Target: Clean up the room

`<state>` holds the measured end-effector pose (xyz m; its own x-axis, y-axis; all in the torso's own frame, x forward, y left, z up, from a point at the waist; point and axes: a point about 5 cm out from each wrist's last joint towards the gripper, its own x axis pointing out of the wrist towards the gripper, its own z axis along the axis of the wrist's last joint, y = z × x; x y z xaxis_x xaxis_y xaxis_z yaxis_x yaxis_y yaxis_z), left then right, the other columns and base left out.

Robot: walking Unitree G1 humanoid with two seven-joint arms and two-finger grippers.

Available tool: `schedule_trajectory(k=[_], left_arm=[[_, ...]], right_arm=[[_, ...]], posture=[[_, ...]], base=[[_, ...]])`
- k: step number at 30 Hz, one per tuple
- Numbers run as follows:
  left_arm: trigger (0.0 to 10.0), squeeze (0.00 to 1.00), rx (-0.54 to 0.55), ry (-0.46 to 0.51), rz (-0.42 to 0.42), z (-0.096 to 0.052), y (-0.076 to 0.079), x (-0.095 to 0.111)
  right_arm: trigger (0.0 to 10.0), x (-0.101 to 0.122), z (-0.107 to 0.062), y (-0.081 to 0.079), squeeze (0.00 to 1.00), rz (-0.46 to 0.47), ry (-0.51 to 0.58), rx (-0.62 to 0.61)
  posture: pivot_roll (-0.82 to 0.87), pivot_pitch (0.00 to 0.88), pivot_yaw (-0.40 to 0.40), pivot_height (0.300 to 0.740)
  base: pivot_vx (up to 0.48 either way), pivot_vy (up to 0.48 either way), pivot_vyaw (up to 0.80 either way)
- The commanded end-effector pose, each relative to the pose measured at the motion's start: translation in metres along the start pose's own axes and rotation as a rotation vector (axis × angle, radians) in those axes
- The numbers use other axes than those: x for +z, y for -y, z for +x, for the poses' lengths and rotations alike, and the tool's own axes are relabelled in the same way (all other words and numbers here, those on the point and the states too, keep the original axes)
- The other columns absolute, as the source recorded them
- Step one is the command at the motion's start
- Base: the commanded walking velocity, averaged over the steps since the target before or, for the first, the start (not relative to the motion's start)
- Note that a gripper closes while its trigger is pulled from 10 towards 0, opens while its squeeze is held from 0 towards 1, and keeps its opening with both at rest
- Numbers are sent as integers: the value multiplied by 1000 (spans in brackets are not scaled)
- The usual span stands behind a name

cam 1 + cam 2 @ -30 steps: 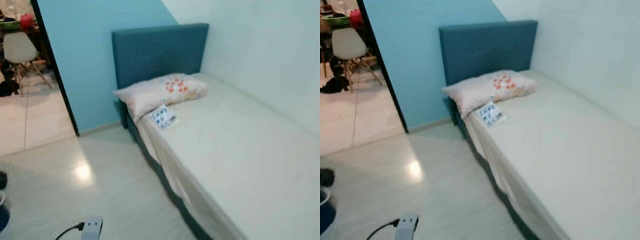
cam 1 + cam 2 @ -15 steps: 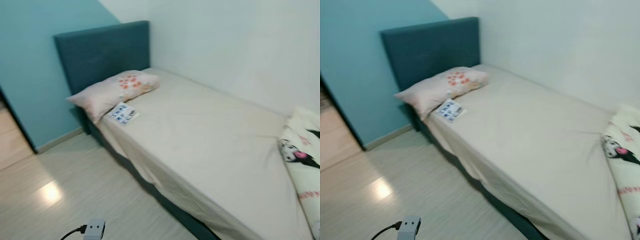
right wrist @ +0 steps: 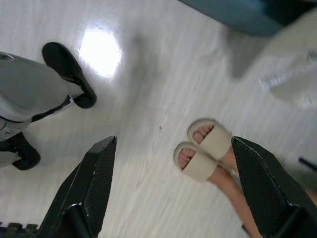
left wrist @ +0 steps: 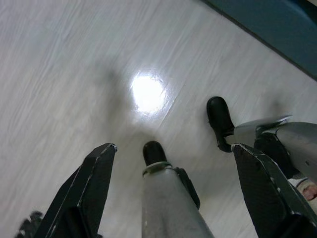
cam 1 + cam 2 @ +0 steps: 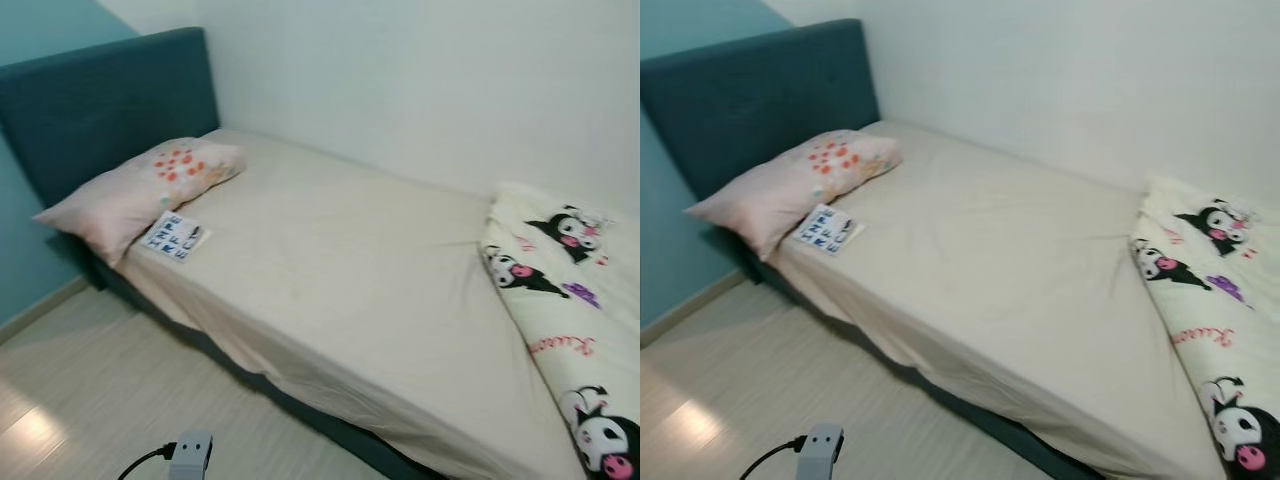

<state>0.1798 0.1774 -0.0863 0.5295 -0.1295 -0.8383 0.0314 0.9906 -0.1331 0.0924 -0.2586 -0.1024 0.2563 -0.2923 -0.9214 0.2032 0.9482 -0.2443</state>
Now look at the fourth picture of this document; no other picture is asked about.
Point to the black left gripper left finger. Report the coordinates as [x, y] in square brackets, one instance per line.
[81, 198]

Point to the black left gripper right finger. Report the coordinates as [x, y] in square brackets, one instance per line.
[267, 203]

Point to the silver right robot leg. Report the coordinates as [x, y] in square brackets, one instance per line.
[292, 138]

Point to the silver robot leg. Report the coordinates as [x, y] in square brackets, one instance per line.
[168, 193]
[292, 138]

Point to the silver left robot leg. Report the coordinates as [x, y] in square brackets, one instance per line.
[168, 193]

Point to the teal upholstered bed frame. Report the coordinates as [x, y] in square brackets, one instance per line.
[272, 22]

